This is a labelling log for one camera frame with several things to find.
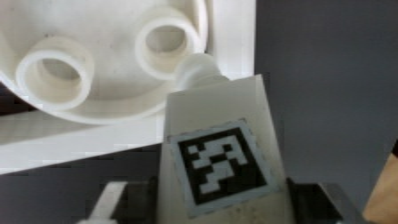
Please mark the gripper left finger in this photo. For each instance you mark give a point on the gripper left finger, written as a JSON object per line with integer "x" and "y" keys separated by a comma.
{"x": 126, "y": 204}

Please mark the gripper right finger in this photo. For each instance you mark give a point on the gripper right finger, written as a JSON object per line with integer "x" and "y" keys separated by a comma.
{"x": 321, "y": 205}

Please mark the white round stool seat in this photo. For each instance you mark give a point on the white round stool seat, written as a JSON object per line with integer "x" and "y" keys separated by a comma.
{"x": 89, "y": 54}

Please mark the white U-shaped fence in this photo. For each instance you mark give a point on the white U-shaped fence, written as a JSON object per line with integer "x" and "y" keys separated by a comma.
{"x": 44, "y": 140}

